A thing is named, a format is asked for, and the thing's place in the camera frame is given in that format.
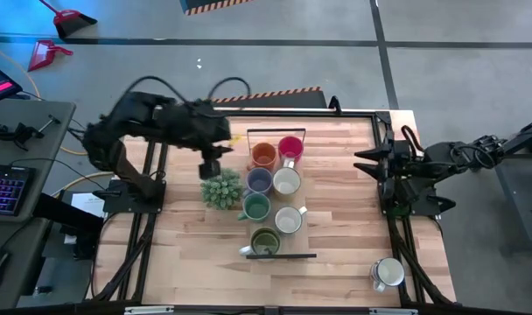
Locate black desk clamp tool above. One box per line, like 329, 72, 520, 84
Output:
0, 114, 61, 152

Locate red mug white handle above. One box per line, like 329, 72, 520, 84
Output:
277, 135, 305, 170

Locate blue dotted-centre floral mug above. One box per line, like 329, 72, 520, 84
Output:
369, 256, 406, 293

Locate silver metal bracket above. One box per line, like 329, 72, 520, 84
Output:
369, 308, 419, 315
124, 305, 175, 315

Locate lavender blue mug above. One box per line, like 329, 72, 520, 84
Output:
243, 167, 275, 197

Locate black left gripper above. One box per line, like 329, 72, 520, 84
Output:
173, 101, 235, 180

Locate red broom black bristles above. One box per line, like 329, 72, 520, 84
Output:
38, 0, 99, 39

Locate black metal cart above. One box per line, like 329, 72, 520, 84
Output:
493, 114, 532, 256

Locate black backlit keyboard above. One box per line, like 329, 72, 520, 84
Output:
0, 164, 36, 217

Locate orange mug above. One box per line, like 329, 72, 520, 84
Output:
247, 142, 278, 172

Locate white paper sheet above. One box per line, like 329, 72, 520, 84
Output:
70, 192, 106, 219

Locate grey desk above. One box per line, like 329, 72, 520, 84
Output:
0, 100, 78, 310

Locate green succulent in grey pot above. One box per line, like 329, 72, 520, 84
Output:
199, 168, 244, 211

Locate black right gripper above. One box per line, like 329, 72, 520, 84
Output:
353, 139, 419, 188

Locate yellow cable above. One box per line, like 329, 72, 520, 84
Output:
0, 42, 114, 199

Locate cream mug brown rim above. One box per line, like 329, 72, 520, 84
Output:
272, 166, 302, 197

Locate hazard striped black platform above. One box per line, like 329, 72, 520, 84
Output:
179, 0, 254, 18
211, 86, 328, 109

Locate olive green mug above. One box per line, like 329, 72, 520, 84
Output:
238, 227, 283, 258

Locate teal green mug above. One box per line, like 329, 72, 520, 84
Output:
237, 192, 272, 224

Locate red dustpan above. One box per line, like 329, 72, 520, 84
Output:
27, 39, 74, 74

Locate black aluminium table frame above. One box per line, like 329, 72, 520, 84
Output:
87, 94, 459, 307

